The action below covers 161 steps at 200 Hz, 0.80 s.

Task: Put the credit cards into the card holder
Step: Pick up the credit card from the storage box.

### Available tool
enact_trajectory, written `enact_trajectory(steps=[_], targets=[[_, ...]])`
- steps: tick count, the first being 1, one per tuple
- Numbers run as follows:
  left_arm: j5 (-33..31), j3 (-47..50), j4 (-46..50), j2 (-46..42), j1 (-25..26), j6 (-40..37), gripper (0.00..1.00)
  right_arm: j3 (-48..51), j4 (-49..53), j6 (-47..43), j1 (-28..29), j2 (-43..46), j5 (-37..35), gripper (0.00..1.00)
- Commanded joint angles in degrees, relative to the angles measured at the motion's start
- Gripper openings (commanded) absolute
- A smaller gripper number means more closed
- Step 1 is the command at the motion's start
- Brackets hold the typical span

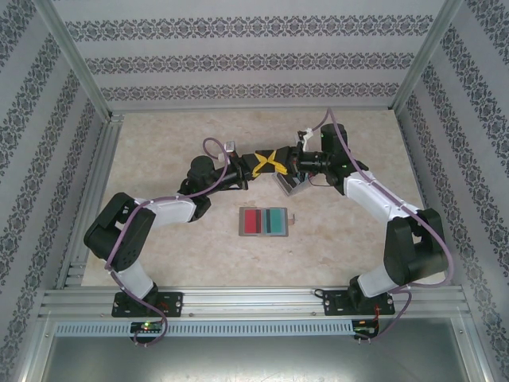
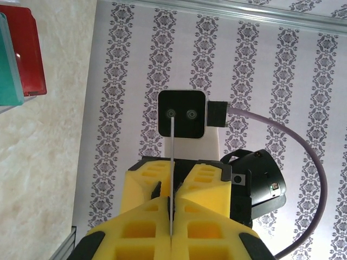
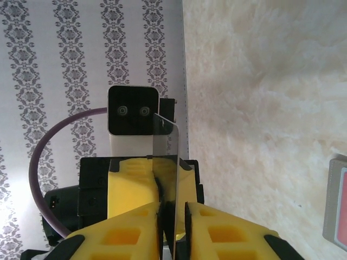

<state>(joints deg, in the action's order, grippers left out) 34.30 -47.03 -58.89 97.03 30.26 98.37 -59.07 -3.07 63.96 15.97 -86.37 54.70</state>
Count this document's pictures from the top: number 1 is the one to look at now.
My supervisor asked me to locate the aluminium side rail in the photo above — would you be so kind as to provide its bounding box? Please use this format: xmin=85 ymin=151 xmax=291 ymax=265
xmin=54 ymin=113 xmax=126 ymax=290

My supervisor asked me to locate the slotted grey cable duct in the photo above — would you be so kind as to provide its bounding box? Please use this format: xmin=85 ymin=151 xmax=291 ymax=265
xmin=53 ymin=320 xmax=356 ymax=337

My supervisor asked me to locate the left controller board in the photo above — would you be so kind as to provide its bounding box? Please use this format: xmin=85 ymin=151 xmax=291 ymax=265
xmin=130 ymin=321 xmax=165 ymax=333

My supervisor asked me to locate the controller board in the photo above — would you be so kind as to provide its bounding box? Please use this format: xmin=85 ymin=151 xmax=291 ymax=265
xmin=130 ymin=321 xmax=165 ymax=333
xmin=353 ymin=318 xmax=382 ymax=334

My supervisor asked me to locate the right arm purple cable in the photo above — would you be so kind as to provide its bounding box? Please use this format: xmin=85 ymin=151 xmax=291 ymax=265
xmin=305 ymin=107 xmax=455 ymax=344

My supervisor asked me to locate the red card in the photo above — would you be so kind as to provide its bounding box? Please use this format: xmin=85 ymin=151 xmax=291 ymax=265
xmin=244 ymin=209 xmax=262 ymax=234

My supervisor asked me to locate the teal card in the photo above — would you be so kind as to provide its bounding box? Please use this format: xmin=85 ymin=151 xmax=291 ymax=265
xmin=265 ymin=209 xmax=286 ymax=234

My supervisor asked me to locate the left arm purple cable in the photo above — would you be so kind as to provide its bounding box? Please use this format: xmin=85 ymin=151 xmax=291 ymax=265
xmin=105 ymin=137 xmax=239 ymax=348

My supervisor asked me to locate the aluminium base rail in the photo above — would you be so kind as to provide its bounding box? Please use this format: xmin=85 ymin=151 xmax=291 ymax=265
xmin=38 ymin=286 xmax=467 ymax=320

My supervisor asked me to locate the aluminium frame post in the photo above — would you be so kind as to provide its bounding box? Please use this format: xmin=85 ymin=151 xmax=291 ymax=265
xmin=33 ymin=0 xmax=115 ymax=121
xmin=390 ymin=0 xmax=465 ymax=111

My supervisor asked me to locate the clear acrylic card box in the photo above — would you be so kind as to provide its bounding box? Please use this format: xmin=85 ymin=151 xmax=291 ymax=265
xmin=272 ymin=170 xmax=316 ymax=198

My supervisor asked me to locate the grey metal shelf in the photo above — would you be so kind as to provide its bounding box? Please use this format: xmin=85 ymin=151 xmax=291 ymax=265
xmin=37 ymin=333 xmax=492 ymax=382

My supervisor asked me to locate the grey leather card holder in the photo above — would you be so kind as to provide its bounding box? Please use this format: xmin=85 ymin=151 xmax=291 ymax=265
xmin=237 ymin=206 xmax=297 ymax=239

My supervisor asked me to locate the right controller board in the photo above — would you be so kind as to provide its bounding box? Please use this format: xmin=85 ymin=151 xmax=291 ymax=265
xmin=353 ymin=318 xmax=382 ymax=334

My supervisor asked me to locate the aluminium back rail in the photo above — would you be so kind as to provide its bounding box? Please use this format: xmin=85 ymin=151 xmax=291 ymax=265
xmin=107 ymin=103 xmax=399 ymax=115

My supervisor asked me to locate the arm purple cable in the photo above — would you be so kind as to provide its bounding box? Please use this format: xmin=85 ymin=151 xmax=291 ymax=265
xmin=305 ymin=107 xmax=455 ymax=344
xmin=105 ymin=137 xmax=239 ymax=348

